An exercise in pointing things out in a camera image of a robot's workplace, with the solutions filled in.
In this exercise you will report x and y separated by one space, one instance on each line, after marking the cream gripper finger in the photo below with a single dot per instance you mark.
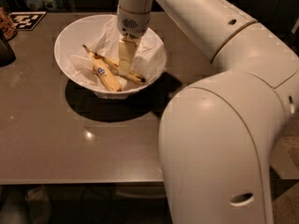
127 49

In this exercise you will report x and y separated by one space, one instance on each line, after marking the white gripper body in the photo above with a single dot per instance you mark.
133 22

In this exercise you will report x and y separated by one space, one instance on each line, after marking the spotted yellow banana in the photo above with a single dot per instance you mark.
113 64

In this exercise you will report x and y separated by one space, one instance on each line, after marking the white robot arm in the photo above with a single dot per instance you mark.
216 135

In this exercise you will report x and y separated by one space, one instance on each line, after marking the banana with blue sticker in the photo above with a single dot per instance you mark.
103 72

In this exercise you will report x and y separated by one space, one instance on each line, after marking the white bowl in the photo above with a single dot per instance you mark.
73 34

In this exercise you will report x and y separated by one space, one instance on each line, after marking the white paper liner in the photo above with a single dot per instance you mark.
149 53

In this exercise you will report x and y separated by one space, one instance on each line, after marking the black white marker card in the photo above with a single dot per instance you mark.
26 21

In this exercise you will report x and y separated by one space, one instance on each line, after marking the dark round object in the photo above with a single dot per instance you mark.
7 55

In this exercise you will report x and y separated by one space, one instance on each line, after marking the brown patterned object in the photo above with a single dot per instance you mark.
6 25

